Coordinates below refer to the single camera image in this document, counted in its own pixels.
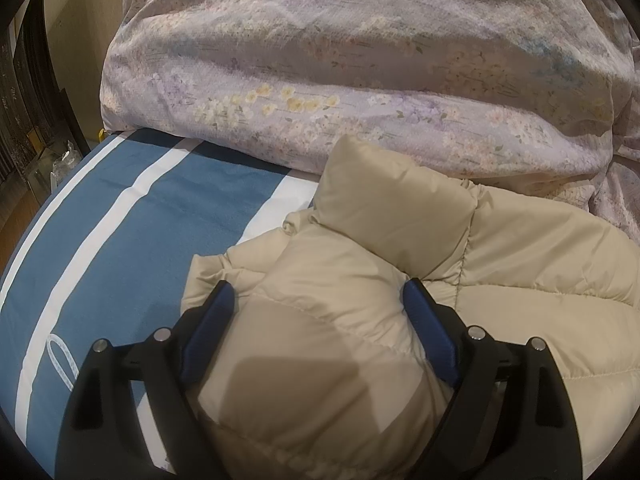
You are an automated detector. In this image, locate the blue white striped bed sheet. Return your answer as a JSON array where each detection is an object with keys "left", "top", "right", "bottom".
[{"left": 0, "top": 127, "right": 321, "bottom": 480}]

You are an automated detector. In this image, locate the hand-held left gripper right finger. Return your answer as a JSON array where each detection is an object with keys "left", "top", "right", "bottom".
[{"left": 402, "top": 277, "right": 583, "bottom": 480}]

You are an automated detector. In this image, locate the beige puffer jacket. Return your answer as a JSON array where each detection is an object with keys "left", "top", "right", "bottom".
[{"left": 180, "top": 135, "right": 640, "bottom": 480}]

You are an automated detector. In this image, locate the purple floral duvet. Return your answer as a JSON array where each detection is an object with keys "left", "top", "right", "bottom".
[{"left": 100, "top": 0, "right": 640, "bottom": 246}]

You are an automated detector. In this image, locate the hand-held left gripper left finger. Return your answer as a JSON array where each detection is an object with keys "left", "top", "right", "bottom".
[{"left": 55, "top": 280, "right": 236, "bottom": 480}]

